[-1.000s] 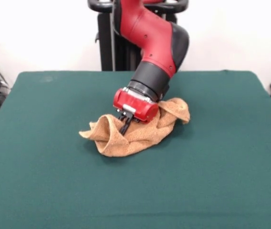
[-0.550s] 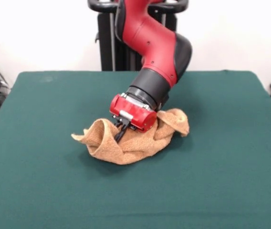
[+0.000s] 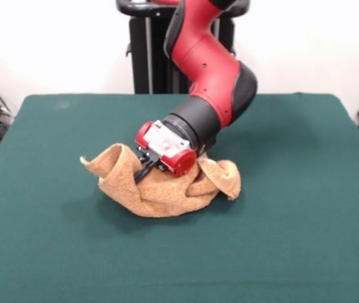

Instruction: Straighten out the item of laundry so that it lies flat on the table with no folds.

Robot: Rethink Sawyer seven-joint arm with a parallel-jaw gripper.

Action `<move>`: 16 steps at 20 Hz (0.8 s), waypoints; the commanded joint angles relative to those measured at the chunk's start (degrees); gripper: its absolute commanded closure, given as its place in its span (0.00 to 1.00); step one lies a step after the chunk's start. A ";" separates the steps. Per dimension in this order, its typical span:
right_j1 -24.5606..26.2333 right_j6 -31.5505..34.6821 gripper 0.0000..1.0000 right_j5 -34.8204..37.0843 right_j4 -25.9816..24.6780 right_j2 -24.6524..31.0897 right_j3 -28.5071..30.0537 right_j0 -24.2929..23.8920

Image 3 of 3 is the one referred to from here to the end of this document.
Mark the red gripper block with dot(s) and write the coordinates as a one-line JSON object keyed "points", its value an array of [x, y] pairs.
{"points": [[166, 148]]}

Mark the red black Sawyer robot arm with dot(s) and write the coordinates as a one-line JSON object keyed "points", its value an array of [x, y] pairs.
{"points": [[210, 79]]}

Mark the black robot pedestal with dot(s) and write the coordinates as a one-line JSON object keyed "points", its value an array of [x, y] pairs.
{"points": [[147, 63]]}

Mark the tan terry towel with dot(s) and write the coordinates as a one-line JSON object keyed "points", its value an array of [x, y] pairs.
{"points": [[166, 195]]}

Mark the dark green table cloth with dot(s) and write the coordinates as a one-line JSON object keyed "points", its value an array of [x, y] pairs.
{"points": [[72, 252]]}

